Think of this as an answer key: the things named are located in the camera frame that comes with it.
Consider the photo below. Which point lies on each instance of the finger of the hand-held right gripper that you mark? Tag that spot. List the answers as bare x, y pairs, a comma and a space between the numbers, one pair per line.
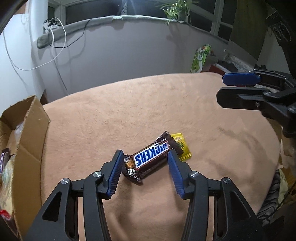
240, 97
240, 78

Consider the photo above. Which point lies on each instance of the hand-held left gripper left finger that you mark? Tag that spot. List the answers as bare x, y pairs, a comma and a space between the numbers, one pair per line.
114, 176

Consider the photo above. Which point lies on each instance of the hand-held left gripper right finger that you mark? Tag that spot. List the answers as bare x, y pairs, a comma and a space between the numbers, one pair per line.
177, 176

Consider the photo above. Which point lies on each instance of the yellow snack packet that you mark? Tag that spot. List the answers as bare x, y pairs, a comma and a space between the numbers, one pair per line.
185, 153

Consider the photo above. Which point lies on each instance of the brown chocolate bar blue label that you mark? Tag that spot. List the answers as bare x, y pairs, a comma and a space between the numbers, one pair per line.
150, 157

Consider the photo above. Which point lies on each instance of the brown cardboard box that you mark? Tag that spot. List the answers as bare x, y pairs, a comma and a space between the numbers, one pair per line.
30, 139

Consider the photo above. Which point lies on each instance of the grey patterned cloth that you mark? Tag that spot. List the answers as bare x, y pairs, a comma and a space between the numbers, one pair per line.
240, 64

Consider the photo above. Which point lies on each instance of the red box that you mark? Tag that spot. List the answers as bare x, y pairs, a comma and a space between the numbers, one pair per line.
215, 69

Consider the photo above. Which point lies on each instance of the white fluffy cloth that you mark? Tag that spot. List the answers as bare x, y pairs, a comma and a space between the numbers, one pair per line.
289, 153

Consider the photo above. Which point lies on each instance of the green white carton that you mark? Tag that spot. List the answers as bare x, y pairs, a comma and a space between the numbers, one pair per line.
200, 60

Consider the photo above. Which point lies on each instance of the dark olive curtain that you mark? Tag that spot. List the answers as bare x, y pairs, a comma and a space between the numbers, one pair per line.
249, 27

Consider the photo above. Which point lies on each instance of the dark printed cloth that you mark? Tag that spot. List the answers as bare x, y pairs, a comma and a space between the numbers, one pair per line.
284, 46

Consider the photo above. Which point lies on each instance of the black white striped cloth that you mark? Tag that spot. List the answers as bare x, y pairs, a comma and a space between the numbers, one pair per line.
270, 199

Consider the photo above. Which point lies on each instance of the green potted plant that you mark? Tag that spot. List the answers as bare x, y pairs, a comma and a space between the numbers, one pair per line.
175, 10

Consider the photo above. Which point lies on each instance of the sliced bread in clear bag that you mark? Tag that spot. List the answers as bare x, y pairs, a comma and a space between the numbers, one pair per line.
7, 185

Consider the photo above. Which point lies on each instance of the chocolate bar with torn wrapper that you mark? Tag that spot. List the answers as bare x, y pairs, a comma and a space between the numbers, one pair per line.
3, 160

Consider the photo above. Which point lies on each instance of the white power strip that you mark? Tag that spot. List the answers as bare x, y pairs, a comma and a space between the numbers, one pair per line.
47, 27

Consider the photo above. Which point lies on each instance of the dark window with white frame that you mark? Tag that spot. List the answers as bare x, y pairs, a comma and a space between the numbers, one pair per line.
92, 11

